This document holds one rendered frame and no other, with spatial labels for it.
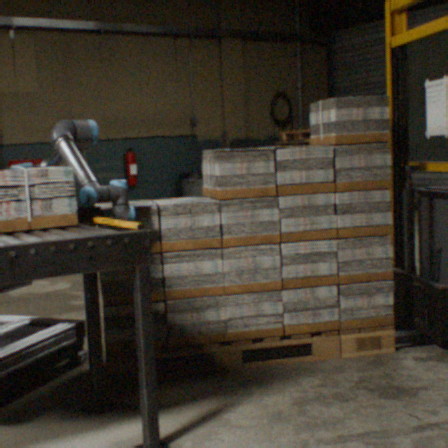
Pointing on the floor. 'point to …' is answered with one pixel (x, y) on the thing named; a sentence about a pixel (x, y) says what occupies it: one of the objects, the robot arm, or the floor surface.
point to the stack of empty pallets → (294, 138)
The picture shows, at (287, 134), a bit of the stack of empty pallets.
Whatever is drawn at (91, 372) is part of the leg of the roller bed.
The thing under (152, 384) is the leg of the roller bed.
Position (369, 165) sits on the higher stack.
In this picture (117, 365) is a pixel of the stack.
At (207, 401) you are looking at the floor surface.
